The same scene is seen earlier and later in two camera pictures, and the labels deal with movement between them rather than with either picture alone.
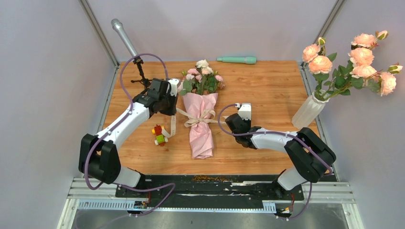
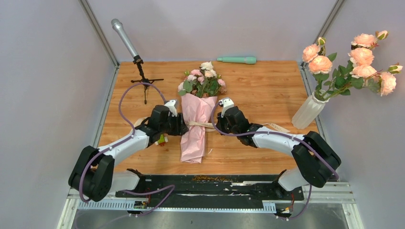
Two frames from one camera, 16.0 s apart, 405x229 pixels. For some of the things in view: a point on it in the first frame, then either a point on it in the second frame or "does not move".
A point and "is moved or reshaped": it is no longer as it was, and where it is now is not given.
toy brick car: x=161 y=140 does not move
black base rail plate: x=210 y=189 does not move
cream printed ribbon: x=206 y=116 → x=209 y=126
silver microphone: x=119 y=26 does not move
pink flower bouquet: x=199 y=86 is moved or reshaped
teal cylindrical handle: x=248 y=60 does not move
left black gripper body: x=168 y=102 → x=172 y=127
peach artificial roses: x=359 y=70 does not move
